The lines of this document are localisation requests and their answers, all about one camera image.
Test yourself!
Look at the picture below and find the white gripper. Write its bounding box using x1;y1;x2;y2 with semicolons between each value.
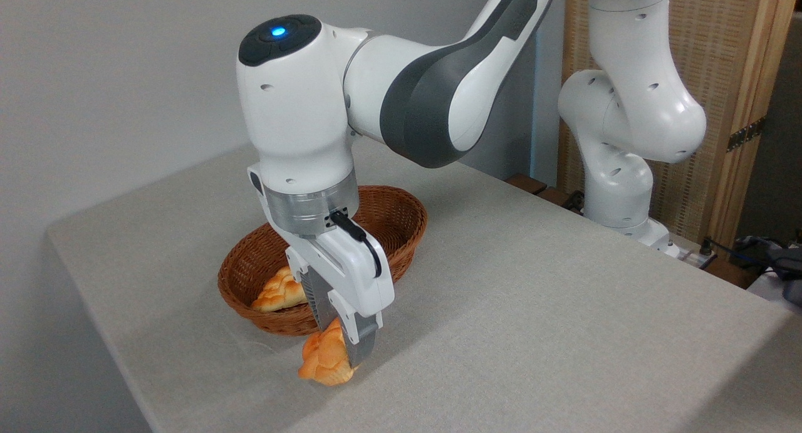
247;164;396;367

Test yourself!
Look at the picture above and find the round orange bread roll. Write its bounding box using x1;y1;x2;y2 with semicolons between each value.
298;318;358;387

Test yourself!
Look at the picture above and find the braided golden bread loaf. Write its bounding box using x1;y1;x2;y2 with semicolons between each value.
251;266;310;313

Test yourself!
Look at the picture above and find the brown woven wicker basket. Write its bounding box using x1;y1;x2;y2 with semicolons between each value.
217;185;429;337

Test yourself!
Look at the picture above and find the grey tablecloth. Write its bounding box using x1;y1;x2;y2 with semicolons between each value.
45;117;802;433

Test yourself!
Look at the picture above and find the dark metal screen hinge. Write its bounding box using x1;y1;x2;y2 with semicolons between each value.
726;116;767;153

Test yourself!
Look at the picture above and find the dark grey bag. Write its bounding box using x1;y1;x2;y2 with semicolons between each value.
731;232;802;306

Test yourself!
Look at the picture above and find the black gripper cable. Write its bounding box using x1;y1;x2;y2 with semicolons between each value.
330;210;383;279

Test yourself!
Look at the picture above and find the pale blue wall column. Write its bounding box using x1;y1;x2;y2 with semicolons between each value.
529;0;566;187

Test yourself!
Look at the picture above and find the black plug with cable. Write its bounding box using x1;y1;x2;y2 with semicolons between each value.
697;237;773;271

